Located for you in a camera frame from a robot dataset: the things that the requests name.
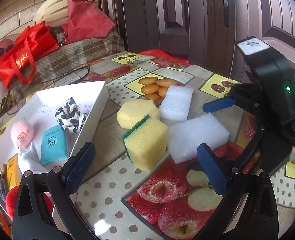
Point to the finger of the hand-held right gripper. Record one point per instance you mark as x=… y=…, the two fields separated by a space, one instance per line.
x=220 y=104
x=256 y=137

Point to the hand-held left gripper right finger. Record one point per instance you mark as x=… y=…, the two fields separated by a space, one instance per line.
x=212 y=170

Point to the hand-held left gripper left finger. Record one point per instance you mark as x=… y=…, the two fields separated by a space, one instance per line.
x=78 y=170

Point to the teal tissue pack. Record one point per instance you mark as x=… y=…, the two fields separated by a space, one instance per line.
x=53 y=145

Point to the large white foam block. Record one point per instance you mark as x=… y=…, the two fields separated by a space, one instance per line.
x=195 y=137

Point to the small white foam block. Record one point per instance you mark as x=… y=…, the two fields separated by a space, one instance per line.
x=176 y=102

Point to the white cloth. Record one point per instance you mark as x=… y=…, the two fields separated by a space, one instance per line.
x=30 y=158

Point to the cow print cloth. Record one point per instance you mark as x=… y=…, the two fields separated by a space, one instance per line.
x=67 y=117

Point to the yellow tissue pack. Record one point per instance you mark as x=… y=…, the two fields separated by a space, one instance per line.
x=12 y=172

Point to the pink plush toy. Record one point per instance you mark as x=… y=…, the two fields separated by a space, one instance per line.
x=22 y=133

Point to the yellow green scrub sponge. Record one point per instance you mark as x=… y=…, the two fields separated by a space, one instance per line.
x=147 y=145

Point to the white cardboard box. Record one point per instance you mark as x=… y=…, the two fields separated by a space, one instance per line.
x=47 y=105

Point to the red plush toy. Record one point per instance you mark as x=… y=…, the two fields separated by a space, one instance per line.
x=11 y=200

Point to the yellow octagonal sponge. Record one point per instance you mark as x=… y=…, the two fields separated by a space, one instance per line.
x=137 y=112

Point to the fruit print tablecloth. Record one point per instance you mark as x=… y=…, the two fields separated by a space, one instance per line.
x=127 y=195

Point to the brown metal door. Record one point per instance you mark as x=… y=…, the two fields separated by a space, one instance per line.
x=175 y=17
x=275 y=12

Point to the red printed shopping bag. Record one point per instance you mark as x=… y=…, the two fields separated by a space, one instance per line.
x=157 y=53

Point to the orange object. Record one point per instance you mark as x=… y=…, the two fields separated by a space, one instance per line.
x=1 y=220

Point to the plaid sofa cover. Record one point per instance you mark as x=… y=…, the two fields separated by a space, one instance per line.
x=70 y=55

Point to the red gift bag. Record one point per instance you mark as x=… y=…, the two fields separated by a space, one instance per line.
x=17 y=60

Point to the red nonwoven bag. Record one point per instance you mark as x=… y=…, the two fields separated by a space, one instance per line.
x=87 y=20

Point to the brown door frame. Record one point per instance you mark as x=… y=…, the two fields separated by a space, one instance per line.
x=220 y=42

